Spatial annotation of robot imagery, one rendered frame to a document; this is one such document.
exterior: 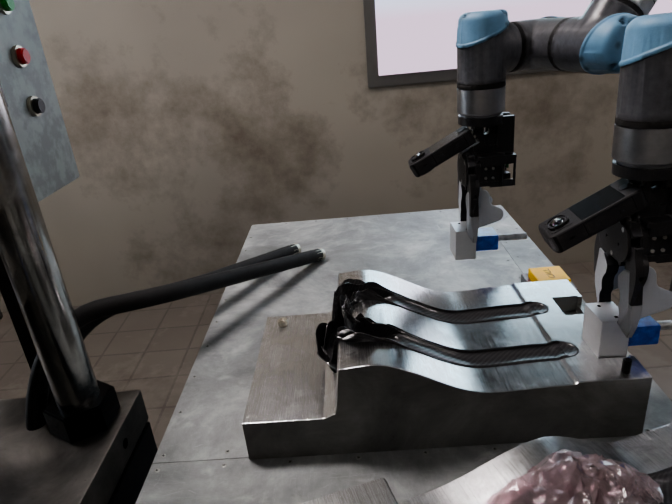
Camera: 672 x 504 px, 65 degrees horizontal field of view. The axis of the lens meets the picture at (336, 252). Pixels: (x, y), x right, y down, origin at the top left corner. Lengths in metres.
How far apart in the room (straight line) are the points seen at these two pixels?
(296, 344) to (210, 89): 1.94
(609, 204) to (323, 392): 0.42
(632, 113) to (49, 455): 0.86
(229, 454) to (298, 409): 0.12
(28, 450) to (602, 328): 0.80
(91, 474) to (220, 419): 0.18
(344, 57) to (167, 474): 2.11
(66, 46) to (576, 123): 2.39
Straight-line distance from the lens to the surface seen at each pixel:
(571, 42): 0.85
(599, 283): 0.78
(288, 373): 0.77
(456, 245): 0.95
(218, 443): 0.78
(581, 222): 0.67
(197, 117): 2.67
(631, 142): 0.67
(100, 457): 0.85
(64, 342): 0.83
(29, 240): 0.77
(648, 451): 0.70
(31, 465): 0.90
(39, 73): 1.11
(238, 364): 0.92
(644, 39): 0.65
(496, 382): 0.71
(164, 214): 2.85
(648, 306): 0.73
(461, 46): 0.88
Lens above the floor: 1.31
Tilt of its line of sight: 24 degrees down
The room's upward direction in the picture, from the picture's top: 5 degrees counter-clockwise
